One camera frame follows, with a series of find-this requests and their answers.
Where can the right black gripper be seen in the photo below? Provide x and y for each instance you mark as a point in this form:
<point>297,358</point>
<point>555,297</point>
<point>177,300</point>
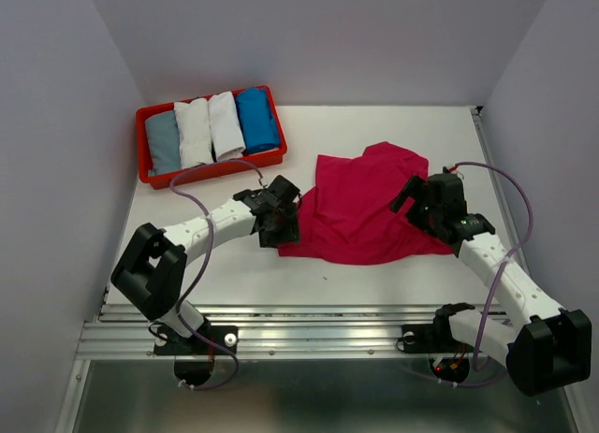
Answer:
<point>416,188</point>

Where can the aluminium mounting rail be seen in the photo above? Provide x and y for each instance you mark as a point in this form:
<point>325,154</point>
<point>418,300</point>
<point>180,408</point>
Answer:
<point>266,332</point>

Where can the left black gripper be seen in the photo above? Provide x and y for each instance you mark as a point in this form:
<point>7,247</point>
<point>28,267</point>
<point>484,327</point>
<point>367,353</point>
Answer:
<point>289,233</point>

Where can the pink t-shirt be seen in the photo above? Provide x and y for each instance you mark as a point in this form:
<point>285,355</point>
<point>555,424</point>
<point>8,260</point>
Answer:
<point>345,218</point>

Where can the grey rolled t-shirt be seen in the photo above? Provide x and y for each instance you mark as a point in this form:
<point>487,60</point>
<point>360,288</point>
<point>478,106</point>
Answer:
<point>164,142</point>

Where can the white textured rolled t-shirt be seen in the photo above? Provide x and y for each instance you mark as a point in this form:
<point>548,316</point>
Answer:
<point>193,122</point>

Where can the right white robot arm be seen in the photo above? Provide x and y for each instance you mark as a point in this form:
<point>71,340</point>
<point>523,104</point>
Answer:
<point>541,345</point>

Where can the blue rolled t-shirt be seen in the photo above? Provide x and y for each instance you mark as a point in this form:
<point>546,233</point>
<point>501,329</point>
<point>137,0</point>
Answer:
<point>257,123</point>

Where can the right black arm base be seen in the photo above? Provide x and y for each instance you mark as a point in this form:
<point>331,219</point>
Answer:
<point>435,337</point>

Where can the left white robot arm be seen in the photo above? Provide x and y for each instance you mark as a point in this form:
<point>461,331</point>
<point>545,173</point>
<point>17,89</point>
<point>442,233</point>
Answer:
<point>159,267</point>

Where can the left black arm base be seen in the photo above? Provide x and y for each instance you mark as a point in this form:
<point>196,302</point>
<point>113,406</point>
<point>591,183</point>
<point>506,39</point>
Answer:
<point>168,343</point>

